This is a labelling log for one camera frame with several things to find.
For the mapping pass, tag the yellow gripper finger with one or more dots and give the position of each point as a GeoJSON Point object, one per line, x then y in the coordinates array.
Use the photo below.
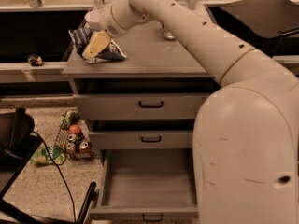
{"type": "Point", "coordinates": [98, 42]}

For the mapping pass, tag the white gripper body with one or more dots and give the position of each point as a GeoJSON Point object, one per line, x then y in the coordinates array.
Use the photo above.
{"type": "Point", "coordinates": [105, 22]}

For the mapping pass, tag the blue chip bag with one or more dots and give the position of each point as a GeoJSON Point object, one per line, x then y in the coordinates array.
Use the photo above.
{"type": "Point", "coordinates": [81, 38]}

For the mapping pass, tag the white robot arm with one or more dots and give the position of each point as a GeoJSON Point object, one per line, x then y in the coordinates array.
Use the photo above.
{"type": "Point", "coordinates": [245, 137]}

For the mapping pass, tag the grey top drawer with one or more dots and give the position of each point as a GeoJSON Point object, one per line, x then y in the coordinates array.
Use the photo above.
{"type": "Point", "coordinates": [141, 98]}

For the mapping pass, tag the green chip bag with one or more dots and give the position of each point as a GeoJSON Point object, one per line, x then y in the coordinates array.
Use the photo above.
{"type": "Point", "coordinates": [70, 117]}

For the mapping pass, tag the grey drawer cabinet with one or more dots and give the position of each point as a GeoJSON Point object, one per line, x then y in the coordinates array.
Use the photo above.
{"type": "Point", "coordinates": [149, 55]}

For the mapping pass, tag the grey middle drawer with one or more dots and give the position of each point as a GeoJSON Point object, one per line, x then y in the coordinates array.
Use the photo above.
{"type": "Point", "coordinates": [142, 134]}

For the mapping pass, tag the grey open bottom drawer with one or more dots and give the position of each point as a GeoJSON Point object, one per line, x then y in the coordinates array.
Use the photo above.
{"type": "Point", "coordinates": [151, 185]}

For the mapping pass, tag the white bowl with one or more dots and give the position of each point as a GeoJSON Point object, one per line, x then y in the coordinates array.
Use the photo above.
{"type": "Point", "coordinates": [93, 19]}

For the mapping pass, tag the yellow tape measure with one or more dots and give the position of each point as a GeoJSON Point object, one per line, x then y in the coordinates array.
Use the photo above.
{"type": "Point", "coordinates": [35, 60]}

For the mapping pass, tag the orange fruit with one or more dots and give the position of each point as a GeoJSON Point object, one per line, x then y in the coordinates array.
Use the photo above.
{"type": "Point", "coordinates": [74, 129]}

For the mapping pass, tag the silver soda can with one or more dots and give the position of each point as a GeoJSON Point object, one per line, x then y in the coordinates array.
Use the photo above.
{"type": "Point", "coordinates": [72, 138]}

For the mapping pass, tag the red soda can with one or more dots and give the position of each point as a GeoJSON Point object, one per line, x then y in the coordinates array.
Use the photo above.
{"type": "Point", "coordinates": [85, 147]}

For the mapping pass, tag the orange soda can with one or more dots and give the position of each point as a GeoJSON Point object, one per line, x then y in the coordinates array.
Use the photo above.
{"type": "Point", "coordinates": [70, 148]}

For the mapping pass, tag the black chair left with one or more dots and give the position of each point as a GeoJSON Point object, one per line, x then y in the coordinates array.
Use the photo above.
{"type": "Point", "coordinates": [17, 146]}

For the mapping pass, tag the black office chair right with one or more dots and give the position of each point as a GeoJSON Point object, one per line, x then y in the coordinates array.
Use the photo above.
{"type": "Point", "coordinates": [271, 26]}

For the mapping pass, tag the wire basket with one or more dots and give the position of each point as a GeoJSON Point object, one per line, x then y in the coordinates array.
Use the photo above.
{"type": "Point", "coordinates": [62, 140]}

